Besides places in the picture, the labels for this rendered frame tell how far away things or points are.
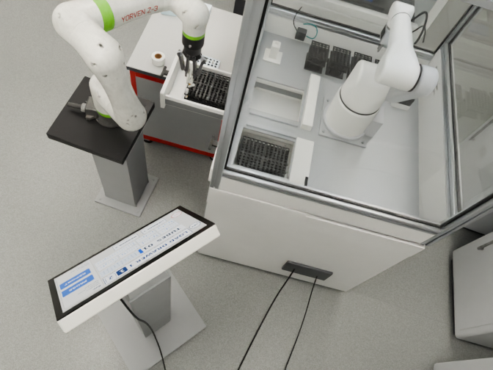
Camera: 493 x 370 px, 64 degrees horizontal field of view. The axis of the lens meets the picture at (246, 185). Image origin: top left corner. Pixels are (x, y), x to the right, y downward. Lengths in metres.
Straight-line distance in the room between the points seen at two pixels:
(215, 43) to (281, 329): 1.69
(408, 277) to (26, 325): 2.31
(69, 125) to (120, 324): 1.10
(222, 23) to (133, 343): 1.86
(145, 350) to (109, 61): 1.55
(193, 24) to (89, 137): 0.70
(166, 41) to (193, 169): 0.87
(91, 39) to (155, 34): 1.04
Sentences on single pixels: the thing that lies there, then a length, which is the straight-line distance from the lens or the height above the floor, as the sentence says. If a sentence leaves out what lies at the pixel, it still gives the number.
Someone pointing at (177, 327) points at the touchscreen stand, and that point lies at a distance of 2.35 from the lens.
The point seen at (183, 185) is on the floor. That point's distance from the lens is 2.66.
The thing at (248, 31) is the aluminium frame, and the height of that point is 1.74.
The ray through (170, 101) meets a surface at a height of 0.87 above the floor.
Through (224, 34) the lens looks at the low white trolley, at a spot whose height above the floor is 0.76.
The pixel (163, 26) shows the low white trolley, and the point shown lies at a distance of 2.43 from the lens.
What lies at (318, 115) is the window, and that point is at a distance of 1.15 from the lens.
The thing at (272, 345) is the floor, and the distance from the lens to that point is 2.45.
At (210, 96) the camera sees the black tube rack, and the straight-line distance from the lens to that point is 1.92.
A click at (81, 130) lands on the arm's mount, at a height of 0.80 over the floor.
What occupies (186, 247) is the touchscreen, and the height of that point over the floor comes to 1.19.
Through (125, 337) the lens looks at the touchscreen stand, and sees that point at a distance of 2.36.
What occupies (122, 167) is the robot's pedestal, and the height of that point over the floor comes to 0.50.
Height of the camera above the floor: 2.37
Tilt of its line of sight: 61 degrees down
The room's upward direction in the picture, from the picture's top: 21 degrees clockwise
